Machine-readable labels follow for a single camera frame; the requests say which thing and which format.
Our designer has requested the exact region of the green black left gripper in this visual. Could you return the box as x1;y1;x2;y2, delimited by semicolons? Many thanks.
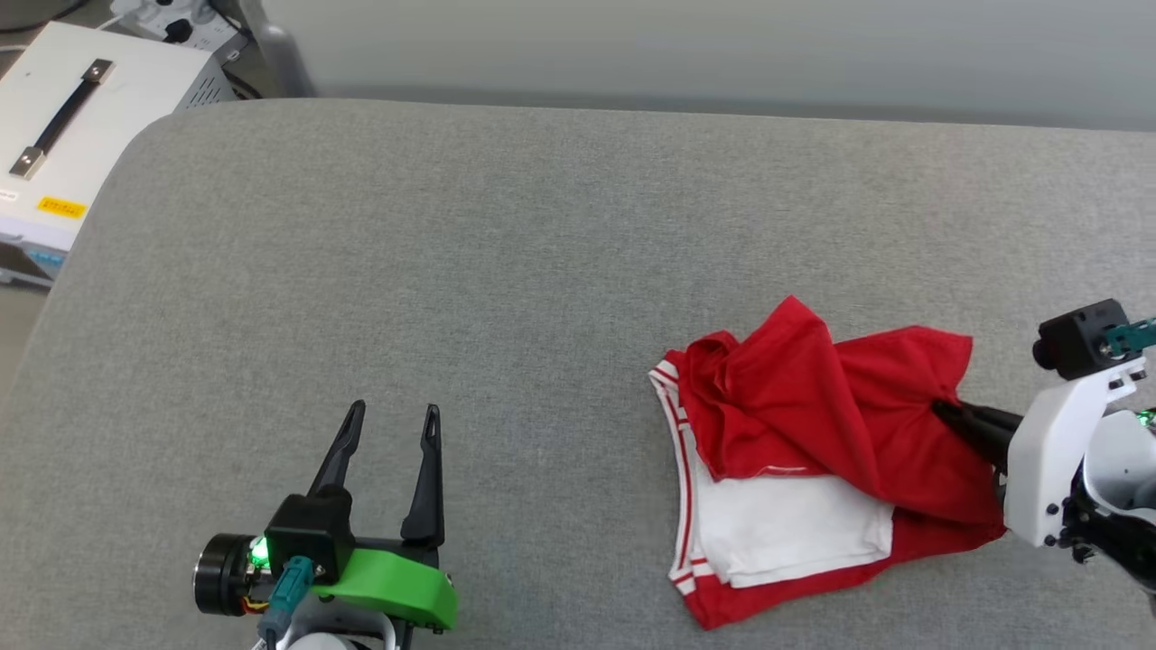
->
192;400;459;633

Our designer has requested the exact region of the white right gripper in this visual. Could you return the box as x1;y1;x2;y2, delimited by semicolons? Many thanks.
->
930;358;1148;549

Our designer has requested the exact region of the red and white garment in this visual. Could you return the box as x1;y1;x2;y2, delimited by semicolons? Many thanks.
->
648;295;1008;631

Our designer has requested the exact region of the white partition panel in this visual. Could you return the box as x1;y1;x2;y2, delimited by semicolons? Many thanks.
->
237;0;1156;132

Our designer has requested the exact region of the white power strip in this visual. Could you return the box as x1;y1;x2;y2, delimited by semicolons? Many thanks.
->
108;0;250;51

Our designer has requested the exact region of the black cable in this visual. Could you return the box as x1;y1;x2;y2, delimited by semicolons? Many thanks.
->
219;65;265;99

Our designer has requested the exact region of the white equipment case black handle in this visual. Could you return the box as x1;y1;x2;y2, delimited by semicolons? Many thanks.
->
0;20;238;288

